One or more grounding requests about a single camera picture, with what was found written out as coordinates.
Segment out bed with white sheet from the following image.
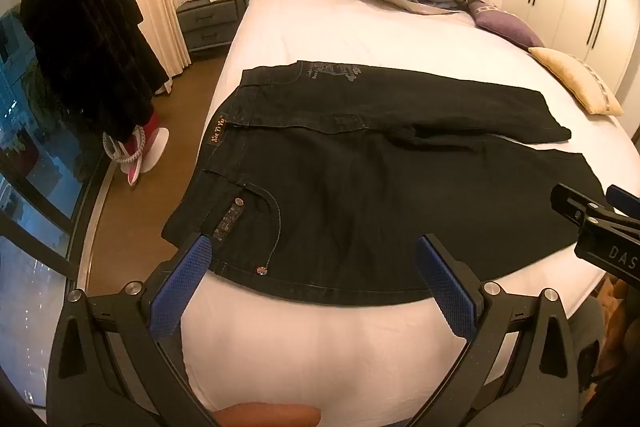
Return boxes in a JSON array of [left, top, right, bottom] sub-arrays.
[[182, 0, 637, 427]]

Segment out glass window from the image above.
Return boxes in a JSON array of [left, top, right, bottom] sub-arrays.
[[0, 2, 103, 268]]

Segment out yellow cushion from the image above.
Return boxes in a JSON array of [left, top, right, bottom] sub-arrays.
[[527, 47, 624, 116]]

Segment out black denim pants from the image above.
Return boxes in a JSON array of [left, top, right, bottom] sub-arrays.
[[161, 59, 608, 308]]

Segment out grey nightstand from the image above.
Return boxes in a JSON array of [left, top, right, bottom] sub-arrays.
[[175, 0, 249, 54]]

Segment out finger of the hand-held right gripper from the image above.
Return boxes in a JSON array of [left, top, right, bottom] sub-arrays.
[[550, 183, 618, 228], [606, 186, 640, 220]]

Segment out person's left hand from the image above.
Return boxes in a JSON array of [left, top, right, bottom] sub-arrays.
[[212, 401, 322, 427]]

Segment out purple cushion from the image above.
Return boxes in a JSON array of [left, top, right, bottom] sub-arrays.
[[467, 0, 546, 49]]

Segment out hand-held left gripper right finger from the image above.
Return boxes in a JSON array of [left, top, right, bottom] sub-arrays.
[[415, 234, 601, 427]]

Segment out black hanging coat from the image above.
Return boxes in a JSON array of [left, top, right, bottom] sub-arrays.
[[20, 0, 169, 144]]

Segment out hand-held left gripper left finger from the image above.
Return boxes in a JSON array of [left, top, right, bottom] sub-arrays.
[[45, 234, 226, 427]]

